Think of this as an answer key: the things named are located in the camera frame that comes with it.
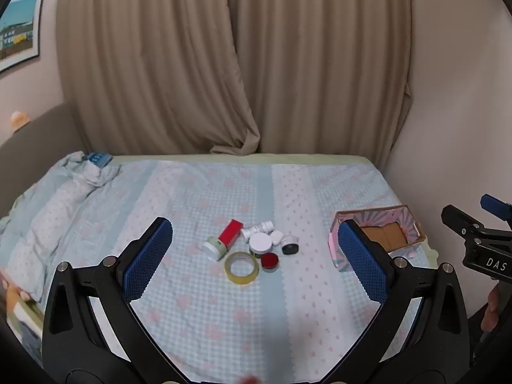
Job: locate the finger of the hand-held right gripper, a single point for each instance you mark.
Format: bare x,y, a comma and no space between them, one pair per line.
496,204
460,222

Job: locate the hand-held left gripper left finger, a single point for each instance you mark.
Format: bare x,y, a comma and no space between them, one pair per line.
148,260

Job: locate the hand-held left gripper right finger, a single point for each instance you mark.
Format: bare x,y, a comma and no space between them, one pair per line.
362,264

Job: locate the pink cardboard box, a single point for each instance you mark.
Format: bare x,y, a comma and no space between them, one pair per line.
396,236

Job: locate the green and white jar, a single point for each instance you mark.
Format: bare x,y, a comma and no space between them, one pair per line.
213,247

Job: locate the black jar with white label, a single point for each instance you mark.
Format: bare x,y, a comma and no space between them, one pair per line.
290,244

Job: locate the yellow tape roll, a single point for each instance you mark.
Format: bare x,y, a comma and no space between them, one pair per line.
228,268

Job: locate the red rectangular box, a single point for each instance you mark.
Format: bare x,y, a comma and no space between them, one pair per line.
231,232

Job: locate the small white jar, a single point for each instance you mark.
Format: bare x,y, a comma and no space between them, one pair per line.
276,238

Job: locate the red round tin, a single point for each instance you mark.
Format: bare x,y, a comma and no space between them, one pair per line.
270,262

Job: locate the white lidded jar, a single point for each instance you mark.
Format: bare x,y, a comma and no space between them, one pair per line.
260,243

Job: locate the white pill bottle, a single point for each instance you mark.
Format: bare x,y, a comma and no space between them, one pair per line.
256,228

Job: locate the person's right hand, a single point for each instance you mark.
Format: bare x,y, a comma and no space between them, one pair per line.
491,308

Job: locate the light blue patterned blanket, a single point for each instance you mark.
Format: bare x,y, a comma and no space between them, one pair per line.
200,192

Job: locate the beige curtain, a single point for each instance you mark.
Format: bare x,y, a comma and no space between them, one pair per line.
148,60
320,60

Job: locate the framed wall picture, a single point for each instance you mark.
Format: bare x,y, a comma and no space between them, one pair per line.
18,28

